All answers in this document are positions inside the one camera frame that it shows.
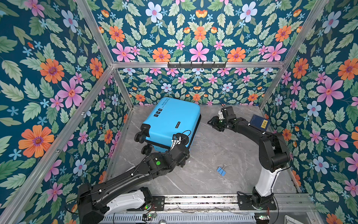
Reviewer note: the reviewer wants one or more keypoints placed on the blue binder clip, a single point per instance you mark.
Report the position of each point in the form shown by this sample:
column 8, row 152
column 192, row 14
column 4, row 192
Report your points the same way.
column 221, row 170

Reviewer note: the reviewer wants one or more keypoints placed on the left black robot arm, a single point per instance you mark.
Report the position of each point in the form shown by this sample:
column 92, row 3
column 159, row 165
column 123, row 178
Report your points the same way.
column 92, row 200

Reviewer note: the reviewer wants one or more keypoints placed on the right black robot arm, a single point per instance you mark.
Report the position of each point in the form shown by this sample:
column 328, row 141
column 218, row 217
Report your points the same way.
column 274, row 154

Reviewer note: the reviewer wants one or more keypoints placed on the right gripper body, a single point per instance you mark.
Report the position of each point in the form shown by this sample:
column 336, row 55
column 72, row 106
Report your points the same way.
column 220, row 124

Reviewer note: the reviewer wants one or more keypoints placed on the blue suitcase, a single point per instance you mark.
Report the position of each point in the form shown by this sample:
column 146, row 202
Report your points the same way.
column 172, row 121

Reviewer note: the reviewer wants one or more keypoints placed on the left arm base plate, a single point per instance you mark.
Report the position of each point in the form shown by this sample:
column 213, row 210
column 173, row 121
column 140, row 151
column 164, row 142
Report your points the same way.
column 157, row 203

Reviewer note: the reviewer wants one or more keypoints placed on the metal hook rail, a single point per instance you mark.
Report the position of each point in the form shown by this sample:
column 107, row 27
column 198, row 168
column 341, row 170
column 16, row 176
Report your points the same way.
column 200, row 65

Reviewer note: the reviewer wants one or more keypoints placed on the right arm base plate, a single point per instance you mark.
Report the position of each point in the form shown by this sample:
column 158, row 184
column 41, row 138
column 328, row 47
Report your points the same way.
column 256, row 202

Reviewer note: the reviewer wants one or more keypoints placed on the dark blue book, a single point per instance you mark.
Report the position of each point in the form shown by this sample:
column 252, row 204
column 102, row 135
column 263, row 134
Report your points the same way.
column 260, row 123

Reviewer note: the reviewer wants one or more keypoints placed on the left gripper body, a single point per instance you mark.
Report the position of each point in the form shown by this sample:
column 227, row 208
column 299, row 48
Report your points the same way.
column 182, row 163

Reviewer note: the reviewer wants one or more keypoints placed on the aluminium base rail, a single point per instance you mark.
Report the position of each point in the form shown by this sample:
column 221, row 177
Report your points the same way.
column 197, row 204

